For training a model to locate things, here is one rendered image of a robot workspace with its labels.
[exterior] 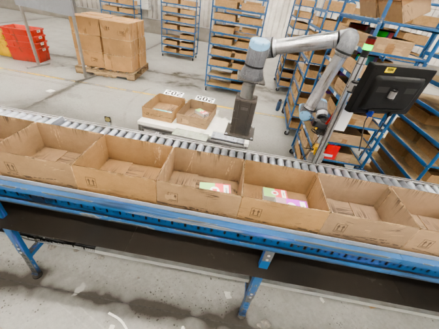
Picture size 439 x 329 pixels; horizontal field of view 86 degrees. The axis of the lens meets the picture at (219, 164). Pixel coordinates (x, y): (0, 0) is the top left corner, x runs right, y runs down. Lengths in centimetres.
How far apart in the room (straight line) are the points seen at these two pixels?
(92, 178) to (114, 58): 457
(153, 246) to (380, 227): 110
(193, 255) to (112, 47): 486
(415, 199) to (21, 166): 201
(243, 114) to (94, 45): 431
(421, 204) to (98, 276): 211
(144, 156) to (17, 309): 128
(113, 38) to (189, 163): 447
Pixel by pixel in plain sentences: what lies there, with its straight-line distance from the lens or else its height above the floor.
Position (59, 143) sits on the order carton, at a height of 93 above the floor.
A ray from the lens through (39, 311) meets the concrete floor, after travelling 208.
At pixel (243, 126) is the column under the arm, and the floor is 85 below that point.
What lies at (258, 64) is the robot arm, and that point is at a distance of 191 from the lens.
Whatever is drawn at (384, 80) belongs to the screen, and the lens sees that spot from 172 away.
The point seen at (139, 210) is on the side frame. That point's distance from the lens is 115.
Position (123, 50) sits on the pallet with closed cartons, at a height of 56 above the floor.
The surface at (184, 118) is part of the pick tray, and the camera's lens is 214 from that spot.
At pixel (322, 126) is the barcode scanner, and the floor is 105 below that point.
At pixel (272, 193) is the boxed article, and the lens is 131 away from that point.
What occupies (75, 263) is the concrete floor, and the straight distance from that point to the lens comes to 218.
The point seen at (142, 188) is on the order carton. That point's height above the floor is 99.
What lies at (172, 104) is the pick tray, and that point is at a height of 76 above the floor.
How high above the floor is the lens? 176
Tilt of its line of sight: 36 degrees down
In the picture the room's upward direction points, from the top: 9 degrees clockwise
